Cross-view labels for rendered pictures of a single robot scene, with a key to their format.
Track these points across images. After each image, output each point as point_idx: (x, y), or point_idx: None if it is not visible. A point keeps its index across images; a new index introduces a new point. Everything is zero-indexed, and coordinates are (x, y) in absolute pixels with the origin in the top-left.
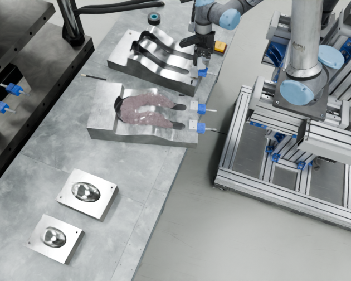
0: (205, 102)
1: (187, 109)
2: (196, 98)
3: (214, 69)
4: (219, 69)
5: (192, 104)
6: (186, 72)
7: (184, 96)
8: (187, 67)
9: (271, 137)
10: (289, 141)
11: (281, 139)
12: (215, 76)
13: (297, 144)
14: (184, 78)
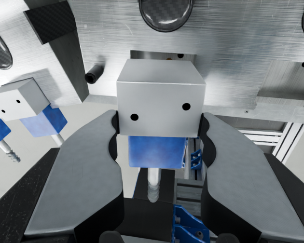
0: (117, 103)
1: (4, 74)
2: (71, 94)
3: (281, 104)
4: (282, 121)
5: (7, 99)
6: (170, 8)
7: (46, 43)
8: (210, 4)
9: (200, 142)
10: (187, 171)
11: (191, 160)
12: (246, 115)
13: (186, 177)
14: (104, 19)
